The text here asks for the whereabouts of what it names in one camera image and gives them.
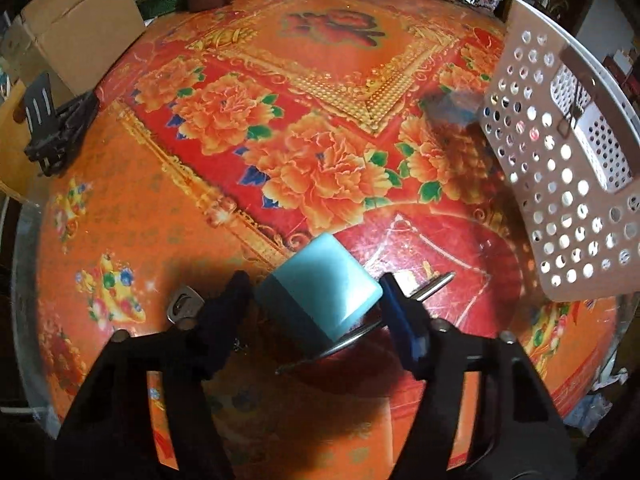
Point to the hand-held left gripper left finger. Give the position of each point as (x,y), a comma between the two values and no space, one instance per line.
(225,325)

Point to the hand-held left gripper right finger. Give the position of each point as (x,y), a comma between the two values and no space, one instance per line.
(405,325)

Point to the teal charger cube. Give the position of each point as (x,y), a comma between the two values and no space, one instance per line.
(320,285)

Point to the white perforated plastic basket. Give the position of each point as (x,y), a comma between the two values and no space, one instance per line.
(550,220)

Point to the red floral tablecloth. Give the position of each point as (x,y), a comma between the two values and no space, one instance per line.
(325,85)

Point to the black phone holder clamp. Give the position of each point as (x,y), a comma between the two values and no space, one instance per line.
(55,125)

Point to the small dark clip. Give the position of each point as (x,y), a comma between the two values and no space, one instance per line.
(575,110)

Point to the wooden chair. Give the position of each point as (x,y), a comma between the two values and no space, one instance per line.
(12,135)

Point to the open cardboard box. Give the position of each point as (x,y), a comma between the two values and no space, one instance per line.
(75,25)

